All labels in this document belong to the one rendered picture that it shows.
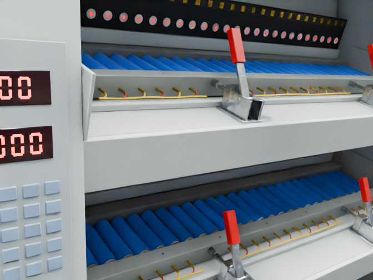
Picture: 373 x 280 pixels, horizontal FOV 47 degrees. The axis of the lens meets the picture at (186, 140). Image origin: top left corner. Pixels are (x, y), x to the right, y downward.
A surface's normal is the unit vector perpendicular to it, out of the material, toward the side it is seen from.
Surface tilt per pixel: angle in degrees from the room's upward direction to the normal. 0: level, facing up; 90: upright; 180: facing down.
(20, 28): 90
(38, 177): 90
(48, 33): 90
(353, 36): 90
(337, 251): 19
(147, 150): 109
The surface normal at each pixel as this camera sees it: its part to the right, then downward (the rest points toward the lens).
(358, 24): -0.79, 0.08
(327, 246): 0.21, -0.90
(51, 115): 0.61, 0.12
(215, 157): 0.58, 0.43
